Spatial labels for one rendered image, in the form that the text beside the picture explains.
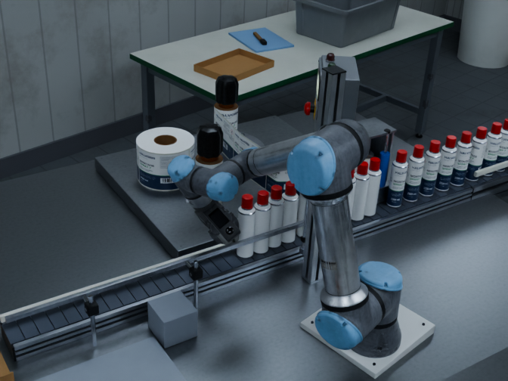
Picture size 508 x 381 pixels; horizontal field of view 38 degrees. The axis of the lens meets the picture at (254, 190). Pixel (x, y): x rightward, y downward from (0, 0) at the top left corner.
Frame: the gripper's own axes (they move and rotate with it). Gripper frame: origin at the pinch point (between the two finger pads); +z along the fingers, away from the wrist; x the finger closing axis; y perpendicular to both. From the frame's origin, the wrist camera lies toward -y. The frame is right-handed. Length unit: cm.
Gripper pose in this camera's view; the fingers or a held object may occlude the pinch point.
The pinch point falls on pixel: (235, 243)
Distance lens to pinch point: 217.1
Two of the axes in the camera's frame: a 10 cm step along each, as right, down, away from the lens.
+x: -7.5, 6.4, -1.6
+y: -5.3, -4.6, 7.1
